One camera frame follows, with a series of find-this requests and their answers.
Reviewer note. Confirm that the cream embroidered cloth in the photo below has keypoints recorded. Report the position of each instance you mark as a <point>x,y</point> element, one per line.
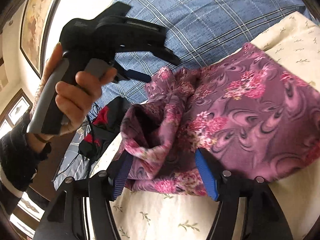
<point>294,44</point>

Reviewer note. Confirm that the blue plaid bedsheet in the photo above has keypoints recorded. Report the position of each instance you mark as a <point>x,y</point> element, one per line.
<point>201,32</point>

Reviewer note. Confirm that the person's left hand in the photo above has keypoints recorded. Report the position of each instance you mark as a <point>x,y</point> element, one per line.
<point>74,102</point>

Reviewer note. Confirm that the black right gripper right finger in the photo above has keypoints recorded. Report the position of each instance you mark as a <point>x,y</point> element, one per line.
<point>263,216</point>

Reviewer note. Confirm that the black sleeved left forearm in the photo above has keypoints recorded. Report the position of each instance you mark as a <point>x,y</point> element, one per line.
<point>19,164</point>

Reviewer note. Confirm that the black and red garment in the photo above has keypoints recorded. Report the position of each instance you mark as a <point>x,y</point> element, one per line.
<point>106,126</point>

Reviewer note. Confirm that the large framed painting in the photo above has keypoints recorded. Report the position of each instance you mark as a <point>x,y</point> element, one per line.
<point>36,21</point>

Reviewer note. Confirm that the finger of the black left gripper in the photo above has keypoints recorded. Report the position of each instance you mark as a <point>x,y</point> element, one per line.
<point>138,76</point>

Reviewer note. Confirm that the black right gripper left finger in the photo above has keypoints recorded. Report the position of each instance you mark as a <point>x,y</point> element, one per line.
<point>81,208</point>

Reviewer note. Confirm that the pink floral garment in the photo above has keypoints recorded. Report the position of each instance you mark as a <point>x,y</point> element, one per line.
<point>253,115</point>

